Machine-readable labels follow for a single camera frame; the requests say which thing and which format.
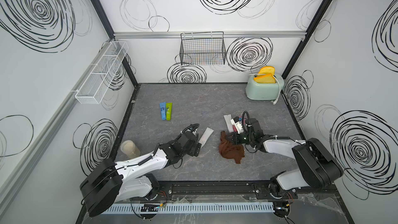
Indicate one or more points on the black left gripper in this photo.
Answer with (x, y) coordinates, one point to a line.
(195, 149)

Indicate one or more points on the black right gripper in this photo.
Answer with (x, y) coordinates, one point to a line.
(235, 138)

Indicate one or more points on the brown cloth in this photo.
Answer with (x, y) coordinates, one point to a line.
(228, 150)

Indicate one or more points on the white pink-cap toothpaste tube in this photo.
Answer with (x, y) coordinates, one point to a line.
(229, 124)

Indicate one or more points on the green toothpaste tube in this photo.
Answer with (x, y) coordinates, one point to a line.
(168, 111)

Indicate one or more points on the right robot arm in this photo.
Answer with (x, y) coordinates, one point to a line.
(316, 166)

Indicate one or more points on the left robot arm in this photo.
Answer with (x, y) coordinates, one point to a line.
(112, 181)

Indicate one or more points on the blue toothpaste tube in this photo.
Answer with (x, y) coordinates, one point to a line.
(163, 110)

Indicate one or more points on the mint green toaster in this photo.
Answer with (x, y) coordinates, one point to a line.
(267, 92)

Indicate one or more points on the yellow toast slice front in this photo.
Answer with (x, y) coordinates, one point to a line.
(265, 79)

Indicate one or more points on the yellow toast slice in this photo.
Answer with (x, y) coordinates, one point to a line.
(265, 79)
(267, 70)

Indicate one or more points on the beige sponge roll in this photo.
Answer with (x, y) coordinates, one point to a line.
(130, 149)

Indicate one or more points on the yellow toast slice back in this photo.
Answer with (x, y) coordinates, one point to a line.
(267, 70)

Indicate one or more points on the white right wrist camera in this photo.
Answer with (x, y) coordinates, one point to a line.
(238, 127)

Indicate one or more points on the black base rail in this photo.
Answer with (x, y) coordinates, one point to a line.
(261, 189)

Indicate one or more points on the grey slotted cable duct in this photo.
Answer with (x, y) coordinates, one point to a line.
(196, 208)

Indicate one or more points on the black wire wall basket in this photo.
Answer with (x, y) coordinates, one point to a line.
(202, 48)

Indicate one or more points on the white wire wall basket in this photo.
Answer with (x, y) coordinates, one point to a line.
(105, 67)

